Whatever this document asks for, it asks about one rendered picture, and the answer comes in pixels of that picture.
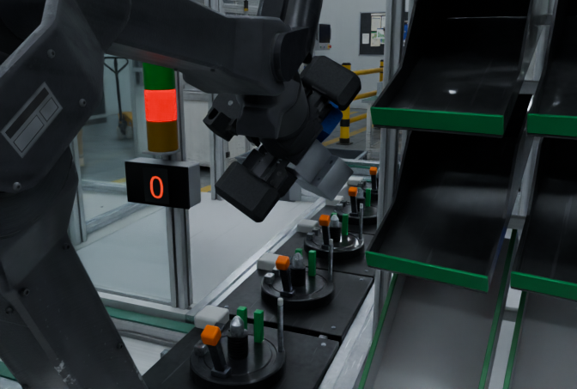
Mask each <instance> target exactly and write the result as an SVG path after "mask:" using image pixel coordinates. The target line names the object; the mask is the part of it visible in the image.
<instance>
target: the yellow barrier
mask: <svg viewBox="0 0 577 389"><path fill-rule="evenodd" d="M342 66H343V67H345V68H347V69H348V70H350V69H351V63H342ZM383 67H384V59H381V60H380V67H379V68H375V69H368V70H354V71H353V72H354V73H356V74H357V75H358V76H360V75H366V74H373V73H380V82H382V81H383ZM376 94H377V90H375V91H371V92H367V93H363V94H358V95H357V96H356V97H355V98H354V99H353V100H359V99H363V98H367V97H370V96H374V95H376ZM341 112H342V113H343V118H342V119H341V121H340V137H339V142H338V143H336V144H340V145H350V144H352V142H350V141H349V124H351V123H354V122H356V121H359V120H362V119H366V118H367V114H366V113H364V114H361V115H358V116H355V117H353V118H349V106H348V108H347V109H346V110H345V111H341Z"/></svg>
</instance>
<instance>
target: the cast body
mask: <svg viewBox="0 0 577 389"><path fill-rule="evenodd" d="M285 170H287V171H288V172H290V173H292V174H293V175H294V176H295V177H297V178H298V179H297V180H296V181H295V182H296V183H297V184H298V185H300V186H301V187H302V188H303V189H305V190H307V191H310V192H312V193H314V194H316V195H318V196H321V197H322V198H325V199H328V200H330V201H333V200H334V199H335V197H336V196H337V194H338V193H339V192H340V191H341V190H342V188H343V186H344V185H345V184H346V182H347V181H348V179H349V178H350V176H351V175H352V174H353V172H354V171H353V170H352V169H351V168H350V167H349V166H348V165H347V164H346V163H345V162H344V161H343V160H342V159H341V158H340V157H338V156H335V155H332V154H331V152H330V151H329V150H328V149H327V148H326V147H325V146H324V145H323V144H322V143H321V142H320V141H319V140H318V139H316V140H315V141H314V142H313V144H312V145H311V147H310V148H309V149H308V151H307V152H306V153H305V154H304V155H303V157H302V158H301V160H300V161H299V162H298V164H297V165H294V164H293V163H291V162H290V163H289V164H288V165H287V166H286V167H285Z"/></svg>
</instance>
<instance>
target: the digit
mask: <svg viewBox="0 0 577 389"><path fill-rule="evenodd" d="M143 183H144V196H145V201H146V202H153V203H160V204H169V190H168V175H167V169H166V168H158V167H143Z"/></svg>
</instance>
